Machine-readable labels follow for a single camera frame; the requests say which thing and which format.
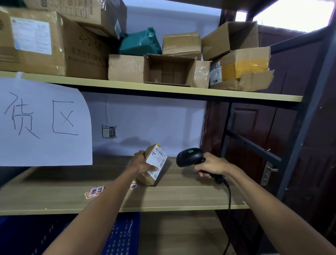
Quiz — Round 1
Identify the dark metal shelf frame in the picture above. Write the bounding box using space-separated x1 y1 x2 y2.
220 0 336 255

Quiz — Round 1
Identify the person's left hand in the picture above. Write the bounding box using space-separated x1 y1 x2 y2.
127 150 159 175

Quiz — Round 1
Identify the taped cardboard box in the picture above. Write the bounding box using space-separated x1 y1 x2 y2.
23 0 128 40

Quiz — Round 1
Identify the black barcode scanner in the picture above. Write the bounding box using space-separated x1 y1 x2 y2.
176 148 226 184

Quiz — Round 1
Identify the small labelled cardboard box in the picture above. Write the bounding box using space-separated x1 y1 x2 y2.
134 143 169 187

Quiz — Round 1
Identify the green plastic parcel bag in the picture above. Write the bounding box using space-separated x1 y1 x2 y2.
118 27 163 56

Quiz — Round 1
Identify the wooden shelf board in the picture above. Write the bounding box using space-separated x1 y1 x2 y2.
0 156 250 216
0 70 304 103

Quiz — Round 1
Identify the blue plastic crate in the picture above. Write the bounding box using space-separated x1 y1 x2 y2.
0 212 141 255

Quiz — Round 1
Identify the white handwritten paper sign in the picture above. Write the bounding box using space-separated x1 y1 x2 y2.
0 76 93 167

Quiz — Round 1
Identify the silver door latch plate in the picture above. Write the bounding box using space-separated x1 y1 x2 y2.
260 161 279 187

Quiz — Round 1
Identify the tilted plain cardboard box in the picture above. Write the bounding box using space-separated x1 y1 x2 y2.
201 21 260 61

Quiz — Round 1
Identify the dark brown door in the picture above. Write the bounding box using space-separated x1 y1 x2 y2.
202 25 336 245

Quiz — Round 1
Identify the person's right hand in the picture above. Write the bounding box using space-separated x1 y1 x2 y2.
193 152 232 179

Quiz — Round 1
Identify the flat brown cardboard box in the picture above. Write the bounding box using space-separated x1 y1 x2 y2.
108 54 145 83

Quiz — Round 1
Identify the person's left forearm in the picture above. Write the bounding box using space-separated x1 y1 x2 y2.
42 168 140 255

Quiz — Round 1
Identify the large labelled cardboard box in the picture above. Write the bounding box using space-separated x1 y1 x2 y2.
0 6 111 80

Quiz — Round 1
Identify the small wrapped cardboard box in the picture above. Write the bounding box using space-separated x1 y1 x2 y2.
162 32 202 61

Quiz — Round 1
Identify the grey wall socket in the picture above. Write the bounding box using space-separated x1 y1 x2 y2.
102 125 117 138

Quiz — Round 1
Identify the black scanner cable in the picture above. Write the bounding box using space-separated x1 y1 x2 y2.
220 177 233 255

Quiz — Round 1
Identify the open empty cardboard box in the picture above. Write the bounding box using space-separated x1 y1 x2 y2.
143 53 197 88

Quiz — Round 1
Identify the clear-taped cardboard box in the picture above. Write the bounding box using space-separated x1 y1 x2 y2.
192 60 211 89

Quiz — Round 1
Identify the person's right forearm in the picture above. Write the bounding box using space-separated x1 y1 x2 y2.
224 165 336 255

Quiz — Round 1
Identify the yellow-taped cardboard box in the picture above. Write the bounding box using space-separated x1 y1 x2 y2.
209 46 275 92

